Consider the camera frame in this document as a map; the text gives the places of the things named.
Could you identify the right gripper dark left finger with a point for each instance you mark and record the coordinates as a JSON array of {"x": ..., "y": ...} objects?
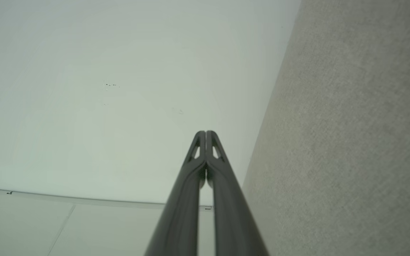
[{"x": 180, "y": 213}]

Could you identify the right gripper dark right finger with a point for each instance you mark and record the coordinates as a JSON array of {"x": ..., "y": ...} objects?
[{"x": 233, "y": 213}]

